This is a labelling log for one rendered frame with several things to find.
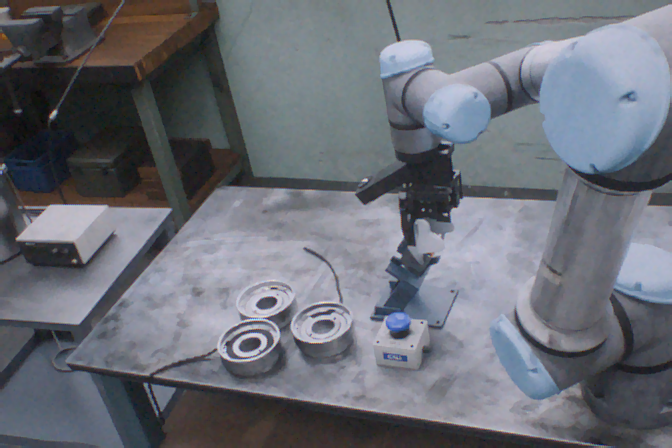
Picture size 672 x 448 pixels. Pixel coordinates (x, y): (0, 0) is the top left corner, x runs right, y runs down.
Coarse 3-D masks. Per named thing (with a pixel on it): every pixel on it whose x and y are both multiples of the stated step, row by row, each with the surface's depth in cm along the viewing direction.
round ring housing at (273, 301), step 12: (252, 288) 147; (264, 288) 147; (276, 288) 147; (288, 288) 145; (240, 300) 144; (264, 300) 145; (276, 300) 145; (240, 312) 141; (264, 312) 141; (276, 312) 139; (288, 312) 140; (276, 324) 140
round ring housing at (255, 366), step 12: (240, 324) 138; (252, 324) 139; (264, 324) 138; (228, 336) 137; (252, 336) 136; (264, 336) 136; (276, 336) 135; (240, 348) 136; (252, 348) 138; (276, 348) 132; (228, 360) 131; (240, 360) 130; (252, 360) 130; (264, 360) 131; (276, 360) 134; (240, 372) 131; (252, 372) 131
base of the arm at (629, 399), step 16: (608, 368) 109; (624, 368) 107; (640, 368) 106; (656, 368) 106; (592, 384) 113; (608, 384) 110; (624, 384) 108; (640, 384) 107; (656, 384) 107; (592, 400) 113; (608, 400) 111; (624, 400) 109; (640, 400) 108; (656, 400) 108; (608, 416) 112; (624, 416) 110; (640, 416) 109; (656, 416) 108
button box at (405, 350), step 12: (384, 324) 130; (420, 324) 129; (384, 336) 128; (396, 336) 127; (408, 336) 127; (420, 336) 127; (384, 348) 126; (396, 348) 125; (408, 348) 125; (420, 348) 127; (384, 360) 128; (396, 360) 127; (408, 360) 126; (420, 360) 127
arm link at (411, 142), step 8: (392, 128) 118; (424, 128) 116; (392, 136) 119; (400, 136) 117; (408, 136) 117; (416, 136) 116; (424, 136) 117; (432, 136) 117; (392, 144) 120; (400, 144) 118; (408, 144) 117; (416, 144) 117; (424, 144) 117; (432, 144) 118; (408, 152) 118; (416, 152) 118; (424, 152) 118
